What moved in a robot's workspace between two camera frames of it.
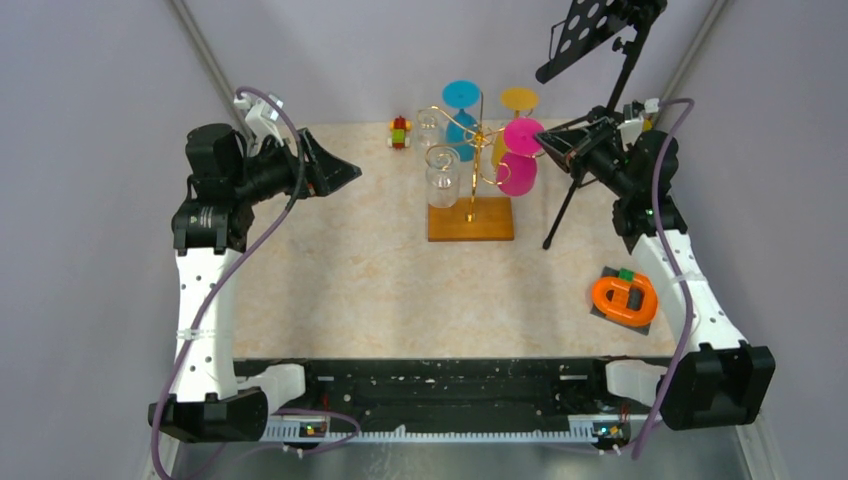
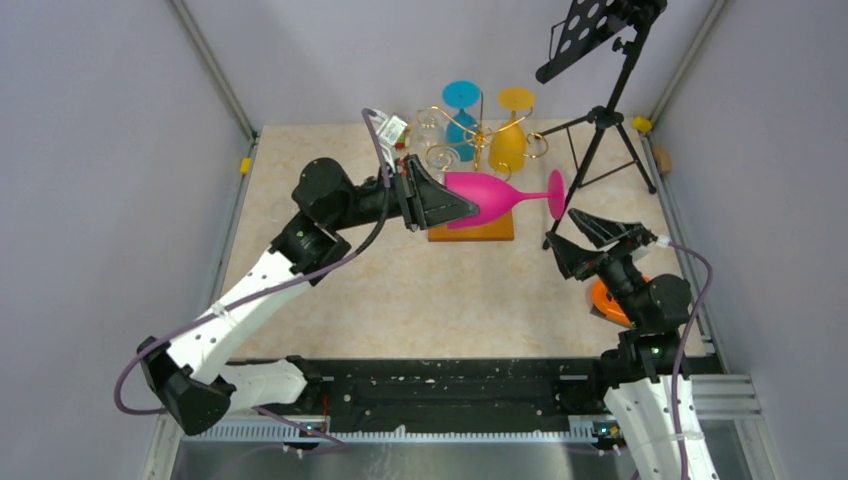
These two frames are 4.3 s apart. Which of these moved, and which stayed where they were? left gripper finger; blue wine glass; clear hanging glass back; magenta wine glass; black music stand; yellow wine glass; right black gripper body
Moved: left gripper finger; right black gripper body; magenta wine glass
Stayed: black music stand; clear hanging glass back; yellow wine glass; blue wine glass
